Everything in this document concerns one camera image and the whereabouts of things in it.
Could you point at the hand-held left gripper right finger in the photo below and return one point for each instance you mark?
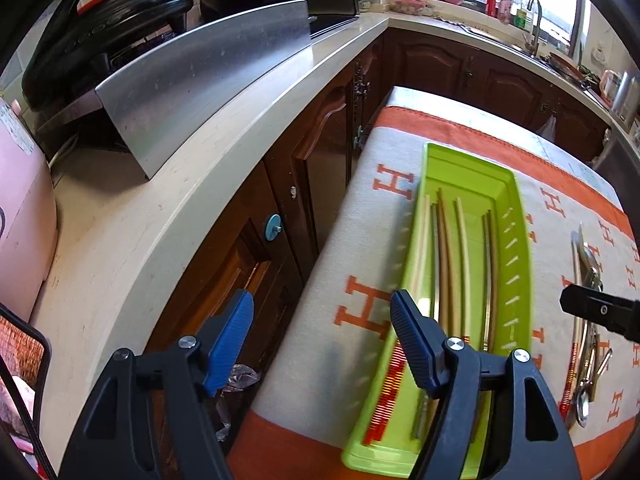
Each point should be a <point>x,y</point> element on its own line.
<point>415,345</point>

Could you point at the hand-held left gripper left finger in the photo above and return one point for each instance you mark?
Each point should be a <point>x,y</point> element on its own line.
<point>230,340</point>

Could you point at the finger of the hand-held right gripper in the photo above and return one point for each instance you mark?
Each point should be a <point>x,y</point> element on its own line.
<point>600,310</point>

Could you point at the bunch of mixed chopsticks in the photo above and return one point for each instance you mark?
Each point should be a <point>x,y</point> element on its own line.
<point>447,260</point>

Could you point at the steel soup spoon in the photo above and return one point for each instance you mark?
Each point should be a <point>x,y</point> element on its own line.
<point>582,405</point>

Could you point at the green plastic utensil tray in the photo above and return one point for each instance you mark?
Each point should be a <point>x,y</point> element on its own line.
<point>465,175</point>

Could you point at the crumpled clear plastic bag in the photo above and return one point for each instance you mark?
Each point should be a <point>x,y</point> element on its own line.
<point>235,380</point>

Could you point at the orange letter printed blanket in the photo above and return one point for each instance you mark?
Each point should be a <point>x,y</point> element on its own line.
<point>360,240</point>

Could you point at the white kitchen countertop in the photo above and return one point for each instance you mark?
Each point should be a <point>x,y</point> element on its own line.
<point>175,210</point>

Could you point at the white hanging plastic bag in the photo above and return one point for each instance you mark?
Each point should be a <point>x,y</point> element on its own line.
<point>548,130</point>

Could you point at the brown wooden base cabinets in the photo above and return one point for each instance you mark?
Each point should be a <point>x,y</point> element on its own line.
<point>310,160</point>

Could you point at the black framed screen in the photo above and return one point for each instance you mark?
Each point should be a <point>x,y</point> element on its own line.
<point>20,360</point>

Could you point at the steel electric kettle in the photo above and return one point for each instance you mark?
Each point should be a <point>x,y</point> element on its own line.
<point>627,100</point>

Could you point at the pink and white kettle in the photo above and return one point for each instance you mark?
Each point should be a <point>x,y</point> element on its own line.
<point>609,87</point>

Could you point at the white patterned tablecloth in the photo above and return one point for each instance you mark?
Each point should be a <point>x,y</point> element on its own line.
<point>450,110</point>

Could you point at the pink kitchen appliance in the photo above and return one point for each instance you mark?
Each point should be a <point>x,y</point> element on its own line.
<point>20,210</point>

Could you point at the red pan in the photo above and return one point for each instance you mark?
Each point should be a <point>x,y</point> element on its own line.
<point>565,64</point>

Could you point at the plain steel splash guard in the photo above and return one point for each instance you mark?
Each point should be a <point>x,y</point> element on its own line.
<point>200,85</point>

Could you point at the steel faucet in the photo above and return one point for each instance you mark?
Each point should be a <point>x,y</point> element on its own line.
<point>535,30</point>

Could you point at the steel sink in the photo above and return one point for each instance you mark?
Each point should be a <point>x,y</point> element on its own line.
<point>495,40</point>

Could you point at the green dish soap bottle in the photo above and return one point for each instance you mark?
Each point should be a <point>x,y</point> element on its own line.
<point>523,19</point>

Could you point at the pink pump bottle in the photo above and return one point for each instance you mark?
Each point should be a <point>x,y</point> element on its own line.
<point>506,7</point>

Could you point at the black gas stove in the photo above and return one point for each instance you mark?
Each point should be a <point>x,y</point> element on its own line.
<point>330,24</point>

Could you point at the pink lidded food container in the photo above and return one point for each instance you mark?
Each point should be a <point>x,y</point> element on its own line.
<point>411,6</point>

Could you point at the white wall outlet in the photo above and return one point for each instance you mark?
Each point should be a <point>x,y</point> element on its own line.
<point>597,54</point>

